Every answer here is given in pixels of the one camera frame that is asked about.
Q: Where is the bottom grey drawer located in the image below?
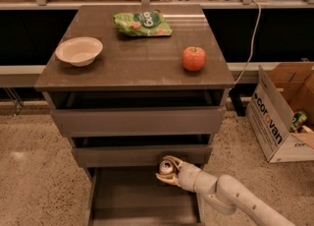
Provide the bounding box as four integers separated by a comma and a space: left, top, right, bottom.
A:
84, 166, 205, 226

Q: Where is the grey drawer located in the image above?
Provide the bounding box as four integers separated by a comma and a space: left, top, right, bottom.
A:
72, 135, 212, 168
84, 166, 205, 226
49, 89, 227, 138

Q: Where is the corovan cardboard box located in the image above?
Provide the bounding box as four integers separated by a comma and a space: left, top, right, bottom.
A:
246, 62, 314, 163

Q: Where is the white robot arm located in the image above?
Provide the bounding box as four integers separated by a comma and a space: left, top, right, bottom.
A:
156, 155, 296, 226

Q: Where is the grey drawer cabinet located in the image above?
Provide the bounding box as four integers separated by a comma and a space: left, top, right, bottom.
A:
33, 4, 236, 226

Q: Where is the green snack bag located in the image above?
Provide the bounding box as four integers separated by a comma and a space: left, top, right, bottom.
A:
113, 10, 173, 37

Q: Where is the orange soda can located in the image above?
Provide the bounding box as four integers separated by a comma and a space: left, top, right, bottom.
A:
159, 160, 177, 176

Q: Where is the white bowl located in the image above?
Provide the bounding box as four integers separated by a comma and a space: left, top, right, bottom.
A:
55, 37, 103, 67

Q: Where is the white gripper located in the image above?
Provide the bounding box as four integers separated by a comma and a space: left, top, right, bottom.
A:
156, 155, 201, 192

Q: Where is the middle grey drawer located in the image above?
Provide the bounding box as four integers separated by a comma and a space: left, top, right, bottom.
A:
72, 135, 212, 168

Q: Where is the white cable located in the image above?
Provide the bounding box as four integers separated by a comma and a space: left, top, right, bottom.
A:
234, 0, 262, 85

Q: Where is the green packet in box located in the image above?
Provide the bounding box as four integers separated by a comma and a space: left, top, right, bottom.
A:
289, 110, 307, 133

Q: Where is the red apple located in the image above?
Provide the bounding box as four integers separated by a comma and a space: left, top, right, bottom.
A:
182, 46, 206, 72

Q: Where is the top grey drawer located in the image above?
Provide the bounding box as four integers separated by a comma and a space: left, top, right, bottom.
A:
49, 89, 227, 138

